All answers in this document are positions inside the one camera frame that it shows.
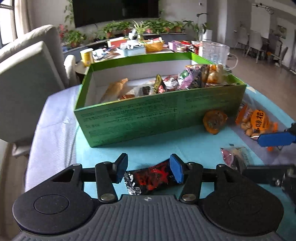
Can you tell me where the clear glass mug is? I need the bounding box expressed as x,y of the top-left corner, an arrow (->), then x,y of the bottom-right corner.
202,41 -> 238,71

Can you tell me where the dark snack packet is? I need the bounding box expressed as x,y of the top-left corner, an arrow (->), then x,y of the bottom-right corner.
152,74 -> 167,94

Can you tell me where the dark chocolate cake packet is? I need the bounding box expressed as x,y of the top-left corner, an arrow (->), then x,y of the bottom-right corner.
220,146 -> 253,173

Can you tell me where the purple green snack packet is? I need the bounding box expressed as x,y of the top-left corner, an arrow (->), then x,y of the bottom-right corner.
177,67 -> 202,90

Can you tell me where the red flower decoration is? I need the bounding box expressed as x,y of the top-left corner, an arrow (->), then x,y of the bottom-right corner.
57,24 -> 68,41

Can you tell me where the green cardboard box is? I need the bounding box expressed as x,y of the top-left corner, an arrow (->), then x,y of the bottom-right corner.
74,52 -> 246,147

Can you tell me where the black red snack packet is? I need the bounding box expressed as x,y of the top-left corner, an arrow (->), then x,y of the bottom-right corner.
123,159 -> 178,195

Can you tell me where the dark jerky clear packet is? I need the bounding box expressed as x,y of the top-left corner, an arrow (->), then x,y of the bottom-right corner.
133,84 -> 154,97

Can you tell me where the beige stick sachet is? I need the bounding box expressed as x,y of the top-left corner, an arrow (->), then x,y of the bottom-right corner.
100,78 -> 128,103

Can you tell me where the yellow tin can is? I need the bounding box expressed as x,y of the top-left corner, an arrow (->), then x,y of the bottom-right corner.
80,48 -> 94,67

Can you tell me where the grey sofa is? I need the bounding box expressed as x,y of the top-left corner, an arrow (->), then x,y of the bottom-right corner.
0,24 -> 79,144

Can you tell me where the yellow wicker basket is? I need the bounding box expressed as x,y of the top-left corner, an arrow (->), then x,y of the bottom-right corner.
144,40 -> 165,53

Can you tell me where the orange cracker packet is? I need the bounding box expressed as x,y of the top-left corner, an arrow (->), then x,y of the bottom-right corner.
206,64 -> 229,85

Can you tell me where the orange peanut snack bag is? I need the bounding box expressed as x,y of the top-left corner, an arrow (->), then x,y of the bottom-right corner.
235,104 -> 278,141

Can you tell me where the orange jelly cup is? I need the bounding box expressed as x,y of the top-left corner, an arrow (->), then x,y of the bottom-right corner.
203,110 -> 228,135

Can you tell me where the wall mounted black television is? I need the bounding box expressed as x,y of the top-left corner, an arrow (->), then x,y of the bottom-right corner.
72,0 -> 159,27

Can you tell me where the blue plastic tray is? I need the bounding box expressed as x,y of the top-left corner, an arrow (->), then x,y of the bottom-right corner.
116,46 -> 146,57

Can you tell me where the blue patterned table mat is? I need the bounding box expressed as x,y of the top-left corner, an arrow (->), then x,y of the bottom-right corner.
74,85 -> 296,241

